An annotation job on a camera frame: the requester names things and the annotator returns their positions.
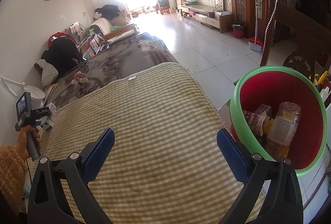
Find blue white carton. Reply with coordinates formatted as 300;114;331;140
39;102;58;132

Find narrow wall hanging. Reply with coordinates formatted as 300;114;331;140
255;0;263;19

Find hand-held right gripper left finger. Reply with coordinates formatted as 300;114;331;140
27;128;115;224

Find stack of papers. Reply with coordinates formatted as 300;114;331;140
44;83;60;101

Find wooden television cabinet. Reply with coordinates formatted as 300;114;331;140
180;4;232;33

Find wooden sofa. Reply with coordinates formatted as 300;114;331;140
92;17;139;45

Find clear plastic bottle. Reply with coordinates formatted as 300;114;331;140
264;101;302;161

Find stack of photo frames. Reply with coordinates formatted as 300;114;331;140
63;22;109;60

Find red bag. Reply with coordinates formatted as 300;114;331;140
48;31;78;47

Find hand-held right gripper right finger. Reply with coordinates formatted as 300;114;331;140
216;128;310;224

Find black clothes pile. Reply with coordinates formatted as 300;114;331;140
41;37;84;77

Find wooden dining chair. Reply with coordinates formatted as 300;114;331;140
156;0;170;15

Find white plastic bag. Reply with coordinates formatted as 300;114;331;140
41;60;60;86

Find dark patterned table cover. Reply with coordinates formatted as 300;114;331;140
45;32;179;111

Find yellow toy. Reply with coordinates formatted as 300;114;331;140
313;71;331;91

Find bead string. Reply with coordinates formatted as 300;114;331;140
262;0;278;50

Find black jacket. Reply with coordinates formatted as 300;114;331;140
94;4;121;19

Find red bin with green rim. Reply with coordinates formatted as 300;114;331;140
230;66;327;180

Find person's left hand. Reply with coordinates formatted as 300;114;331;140
19;126;42;162

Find yellow white striped cloth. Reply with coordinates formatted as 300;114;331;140
24;62;267;224

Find small red bin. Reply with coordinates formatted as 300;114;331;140
232;23;246;39

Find red broom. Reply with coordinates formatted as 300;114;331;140
249;0;261;45

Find white desk lamp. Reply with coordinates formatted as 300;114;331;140
0;77;46;109

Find crumpled wrappers pile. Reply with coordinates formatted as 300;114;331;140
71;71;90;89

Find black cable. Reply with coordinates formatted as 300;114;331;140
24;159;33;186

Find carved wooden chair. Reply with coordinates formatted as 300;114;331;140
260;0;331;85

